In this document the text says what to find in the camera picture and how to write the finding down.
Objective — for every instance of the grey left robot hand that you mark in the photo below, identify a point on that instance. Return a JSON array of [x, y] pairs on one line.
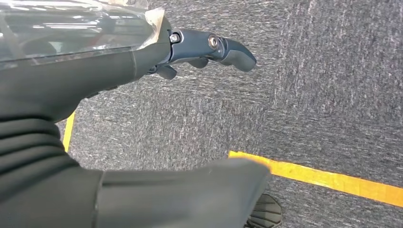
[[63, 78]]

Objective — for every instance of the yellow floor tape square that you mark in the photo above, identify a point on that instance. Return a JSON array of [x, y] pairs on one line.
[[314, 176]]

